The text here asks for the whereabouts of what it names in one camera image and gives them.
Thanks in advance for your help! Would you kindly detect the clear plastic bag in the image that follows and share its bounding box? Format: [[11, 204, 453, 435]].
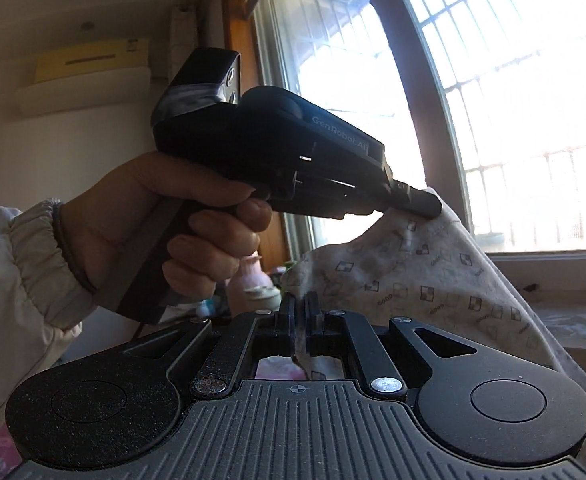
[[535, 305, 586, 341]]

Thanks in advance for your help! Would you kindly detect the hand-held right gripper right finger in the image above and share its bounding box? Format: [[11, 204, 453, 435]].
[[304, 294, 476, 403]]

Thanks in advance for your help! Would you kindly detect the white pipe cover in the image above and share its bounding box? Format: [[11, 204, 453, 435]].
[[168, 5, 224, 81]]

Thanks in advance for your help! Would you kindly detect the pink vase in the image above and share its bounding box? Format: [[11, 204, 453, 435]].
[[228, 255, 282, 318]]

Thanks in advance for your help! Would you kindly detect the wall air conditioner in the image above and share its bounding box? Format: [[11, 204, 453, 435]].
[[15, 35, 154, 118]]

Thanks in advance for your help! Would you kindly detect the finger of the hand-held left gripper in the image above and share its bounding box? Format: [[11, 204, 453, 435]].
[[390, 179, 444, 219]]

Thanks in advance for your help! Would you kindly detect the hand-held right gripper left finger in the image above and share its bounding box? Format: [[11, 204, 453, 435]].
[[125, 294, 298, 403]]

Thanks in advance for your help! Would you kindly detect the bright window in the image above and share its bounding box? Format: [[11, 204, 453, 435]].
[[253, 0, 586, 256]]

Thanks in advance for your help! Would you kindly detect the person's left hand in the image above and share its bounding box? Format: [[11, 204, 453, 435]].
[[55, 152, 274, 301]]

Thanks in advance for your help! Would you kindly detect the white checker-print pajama garment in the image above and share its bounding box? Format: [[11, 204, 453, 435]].
[[278, 187, 586, 480]]

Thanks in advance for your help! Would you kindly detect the beige window sill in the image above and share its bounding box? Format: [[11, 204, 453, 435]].
[[488, 250, 586, 361]]

